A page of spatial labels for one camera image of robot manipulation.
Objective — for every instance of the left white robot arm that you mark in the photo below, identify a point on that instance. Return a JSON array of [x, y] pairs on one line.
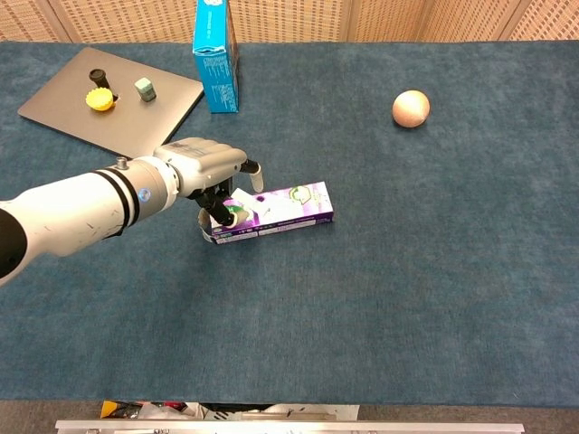
[[81, 208]]

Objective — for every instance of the tan wooden ball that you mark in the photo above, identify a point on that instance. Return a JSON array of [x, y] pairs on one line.
[[410, 108]]

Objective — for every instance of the woven bamboo screen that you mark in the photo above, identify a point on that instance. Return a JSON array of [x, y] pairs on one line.
[[289, 20]]

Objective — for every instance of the yellow ridged bottle cap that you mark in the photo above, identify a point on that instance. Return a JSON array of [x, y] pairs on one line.
[[99, 99]]

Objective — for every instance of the blue carton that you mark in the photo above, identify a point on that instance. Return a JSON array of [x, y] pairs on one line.
[[217, 72]]

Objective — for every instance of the purple toothpaste box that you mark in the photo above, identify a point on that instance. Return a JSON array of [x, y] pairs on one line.
[[289, 210]]

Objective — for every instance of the aluminium frame rail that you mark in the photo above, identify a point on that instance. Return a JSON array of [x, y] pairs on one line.
[[289, 427]]

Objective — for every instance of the small black cylinder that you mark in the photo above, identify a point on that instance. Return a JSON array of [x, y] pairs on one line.
[[99, 78]]

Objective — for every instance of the yellow black package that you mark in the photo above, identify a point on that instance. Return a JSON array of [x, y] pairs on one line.
[[110, 409]]

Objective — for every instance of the white plastic bag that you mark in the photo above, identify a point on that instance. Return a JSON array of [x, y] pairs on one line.
[[158, 411]]

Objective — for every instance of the grey closed laptop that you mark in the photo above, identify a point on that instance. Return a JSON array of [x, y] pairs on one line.
[[122, 117]]

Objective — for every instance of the blue table cloth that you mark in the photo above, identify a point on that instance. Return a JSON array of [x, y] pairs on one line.
[[362, 307]]

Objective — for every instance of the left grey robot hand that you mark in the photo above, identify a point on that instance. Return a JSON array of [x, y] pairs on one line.
[[203, 163]]

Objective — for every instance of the small green block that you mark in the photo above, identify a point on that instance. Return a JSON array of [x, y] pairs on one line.
[[145, 89]]

